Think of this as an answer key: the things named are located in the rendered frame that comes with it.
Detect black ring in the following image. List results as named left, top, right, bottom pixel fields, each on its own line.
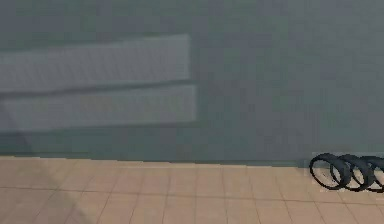
left=329, top=153, right=377, bottom=193
left=352, top=155, right=384, bottom=194
left=308, top=152, right=353, bottom=191

